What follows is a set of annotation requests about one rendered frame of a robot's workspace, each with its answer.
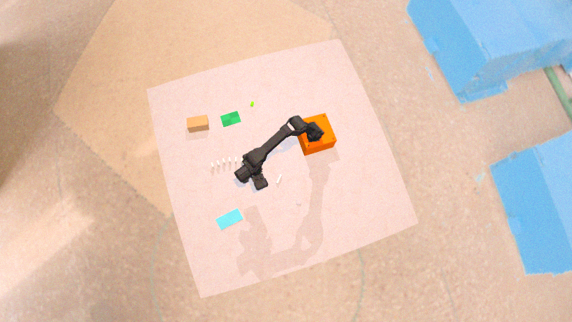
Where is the green domino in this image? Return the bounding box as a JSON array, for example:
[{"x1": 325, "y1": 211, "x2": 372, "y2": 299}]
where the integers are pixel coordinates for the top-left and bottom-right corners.
[{"x1": 220, "y1": 110, "x2": 241, "y2": 127}]

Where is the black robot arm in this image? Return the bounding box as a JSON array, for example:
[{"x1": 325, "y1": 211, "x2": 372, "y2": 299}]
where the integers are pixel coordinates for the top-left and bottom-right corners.
[{"x1": 234, "y1": 115, "x2": 324, "y2": 184}]

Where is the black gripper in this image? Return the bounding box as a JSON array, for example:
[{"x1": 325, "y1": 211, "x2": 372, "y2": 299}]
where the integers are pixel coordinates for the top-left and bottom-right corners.
[{"x1": 242, "y1": 153, "x2": 269, "y2": 191}]

